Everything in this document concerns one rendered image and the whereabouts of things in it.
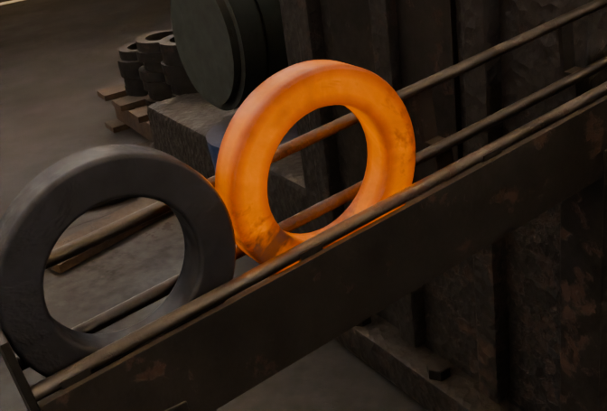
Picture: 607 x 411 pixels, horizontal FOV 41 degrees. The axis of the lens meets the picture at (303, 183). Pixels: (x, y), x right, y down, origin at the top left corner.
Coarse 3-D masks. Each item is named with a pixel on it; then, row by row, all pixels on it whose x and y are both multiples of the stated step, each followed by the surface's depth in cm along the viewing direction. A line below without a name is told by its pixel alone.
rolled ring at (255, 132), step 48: (288, 96) 63; (336, 96) 65; (384, 96) 68; (240, 144) 62; (384, 144) 70; (240, 192) 63; (384, 192) 71; (240, 240) 65; (288, 240) 67; (336, 240) 70
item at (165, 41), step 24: (120, 48) 290; (144, 48) 263; (168, 48) 240; (120, 72) 292; (144, 72) 267; (168, 72) 245; (120, 96) 299; (144, 96) 289; (168, 96) 267; (120, 120) 307; (144, 120) 268; (144, 144) 279
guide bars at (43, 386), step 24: (600, 96) 81; (552, 120) 78; (504, 144) 76; (456, 168) 73; (408, 192) 71; (360, 216) 69; (312, 240) 67; (264, 264) 65; (288, 264) 66; (216, 288) 63; (240, 288) 64; (192, 312) 62; (144, 336) 60; (96, 360) 58; (48, 384) 57; (72, 384) 58
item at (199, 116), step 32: (192, 0) 199; (224, 0) 189; (256, 0) 192; (192, 32) 206; (224, 32) 190; (256, 32) 190; (192, 64) 212; (224, 64) 196; (256, 64) 193; (192, 96) 244; (224, 96) 202; (160, 128) 237; (192, 128) 217; (192, 160) 222; (288, 160) 186; (288, 192) 178
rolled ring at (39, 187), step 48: (48, 192) 55; (96, 192) 57; (144, 192) 59; (192, 192) 61; (0, 240) 55; (48, 240) 56; (192, 240) 64; (0, 288) 55; (192, 288) 64; (48, 336) 58; (96, 336) 63
